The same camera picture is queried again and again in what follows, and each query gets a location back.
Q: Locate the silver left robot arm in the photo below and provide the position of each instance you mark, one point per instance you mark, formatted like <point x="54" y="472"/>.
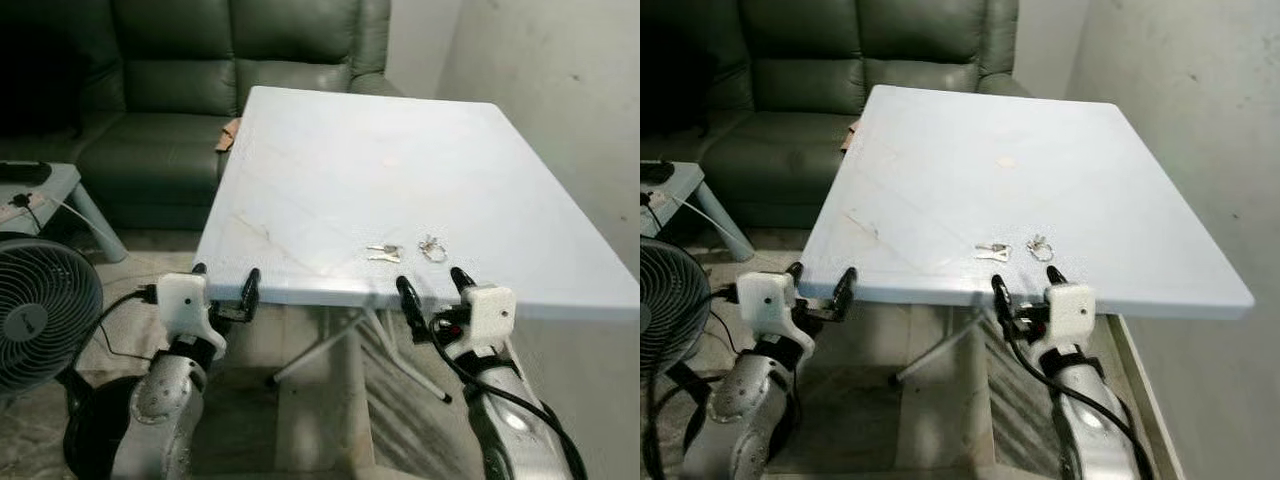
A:
<point x="745" y="400"/>
<point x="165" y="400"/>

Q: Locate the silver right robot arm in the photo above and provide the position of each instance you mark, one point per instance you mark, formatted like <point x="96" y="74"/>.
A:
<point x="510" y="430"/>
<point x="1085" y="430"/>

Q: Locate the silver keys pair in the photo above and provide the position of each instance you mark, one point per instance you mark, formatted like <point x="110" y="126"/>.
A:
<point x="992" y="252"/>
<point x="383" y="253"/>

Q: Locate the white folding table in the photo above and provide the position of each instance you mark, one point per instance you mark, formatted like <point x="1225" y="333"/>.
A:
<point x="400" y="180"/>
<point x="1000" y="180"/>

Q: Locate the black floor fan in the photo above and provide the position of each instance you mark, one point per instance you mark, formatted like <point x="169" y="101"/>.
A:
<point x="670" y="310"/>
<point x="45" y="310"/>

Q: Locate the small grey side table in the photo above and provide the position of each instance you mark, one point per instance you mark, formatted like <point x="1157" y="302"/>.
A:
<point x="690" y="185"/>
<point x="55" y="190"/>

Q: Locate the brown cardboard piece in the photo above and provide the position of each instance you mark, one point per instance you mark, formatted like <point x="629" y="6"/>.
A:
<point x="229" y="135"/>

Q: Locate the black device on side table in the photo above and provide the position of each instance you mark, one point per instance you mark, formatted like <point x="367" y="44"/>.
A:
<point x="655" y="171"/>
<point x="22" y="171"/>

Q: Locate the dark green leather sofa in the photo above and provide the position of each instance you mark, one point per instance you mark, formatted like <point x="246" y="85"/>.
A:
<point x="170" y="90"/>
<point x="790" y="90"/>

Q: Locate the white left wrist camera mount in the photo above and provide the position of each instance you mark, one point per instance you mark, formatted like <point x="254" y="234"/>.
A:
<point x="778" y="298"/>
<point x="182" y="298"/>

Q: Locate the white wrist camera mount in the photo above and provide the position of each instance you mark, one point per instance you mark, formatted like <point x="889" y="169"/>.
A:
<point x="490" y="312"/>
<point x="778" y="298"/>
<point x="1072" y="312"/>
<point x="182" y="298"/>

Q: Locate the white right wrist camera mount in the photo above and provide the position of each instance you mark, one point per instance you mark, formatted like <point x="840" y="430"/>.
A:
<point x="1072" y="312"/>
<point x="490" y="312"/>

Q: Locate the white metal table leg frame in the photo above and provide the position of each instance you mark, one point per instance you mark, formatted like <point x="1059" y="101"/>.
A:
<point x="310" y="362"/>
<point x="930" y="360"/>

